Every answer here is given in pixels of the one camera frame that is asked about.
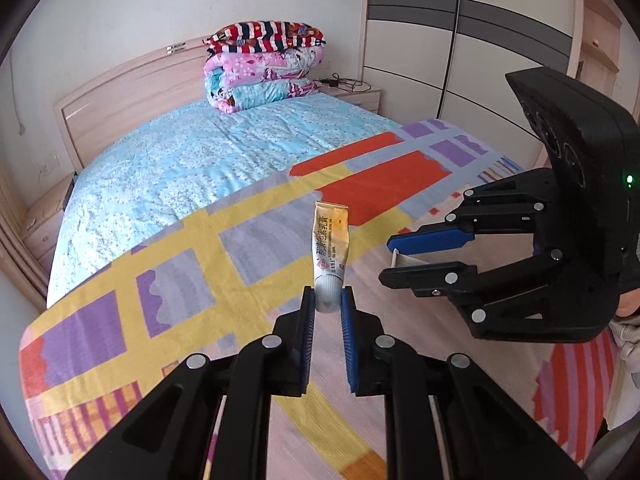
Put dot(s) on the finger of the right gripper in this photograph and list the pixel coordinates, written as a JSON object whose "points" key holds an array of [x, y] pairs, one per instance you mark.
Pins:
{"points": [[452, 279], [430, 238]]}

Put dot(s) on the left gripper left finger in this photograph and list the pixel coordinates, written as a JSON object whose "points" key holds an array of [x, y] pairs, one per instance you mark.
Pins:
{"points": [[209, 419]]}

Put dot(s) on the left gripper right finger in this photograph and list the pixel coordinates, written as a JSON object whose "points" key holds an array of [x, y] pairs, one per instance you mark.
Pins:
{"points": [[444, 419]]}

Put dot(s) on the yellow white ointment tube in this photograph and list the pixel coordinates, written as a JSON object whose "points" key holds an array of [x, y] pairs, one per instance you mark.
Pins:
{"points": [[330, 248]]}

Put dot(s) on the right hand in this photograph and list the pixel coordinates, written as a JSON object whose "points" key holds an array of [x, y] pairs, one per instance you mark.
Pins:
{"points": [[629, 303]]}

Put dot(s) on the right wooden nightstand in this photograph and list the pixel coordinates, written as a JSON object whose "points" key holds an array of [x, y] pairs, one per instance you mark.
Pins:
{"points": [[356, 92]]}

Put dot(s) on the wooden nightstand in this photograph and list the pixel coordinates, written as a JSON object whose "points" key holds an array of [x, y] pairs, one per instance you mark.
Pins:
{"points": [[44, 219], [356, 92]]}

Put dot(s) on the white grey wardrobe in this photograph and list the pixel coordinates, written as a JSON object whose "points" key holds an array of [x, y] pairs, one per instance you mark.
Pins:
{"points": [[448, 59]]}

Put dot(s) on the left wooden nightstand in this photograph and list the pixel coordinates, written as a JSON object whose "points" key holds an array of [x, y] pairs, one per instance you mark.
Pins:
{"points": [[44, 219]]}

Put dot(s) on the light blue floral bedsheet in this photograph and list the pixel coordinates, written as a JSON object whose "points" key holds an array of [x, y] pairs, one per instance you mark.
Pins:
{"points": [[185, 160]]}

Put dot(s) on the folded quilt stack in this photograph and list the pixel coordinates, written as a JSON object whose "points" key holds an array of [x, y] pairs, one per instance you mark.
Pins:
{"points": [[255, 63]]}

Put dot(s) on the wooden headboard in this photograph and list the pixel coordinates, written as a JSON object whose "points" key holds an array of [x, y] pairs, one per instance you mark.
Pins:
{"points": [[94, 116]]}

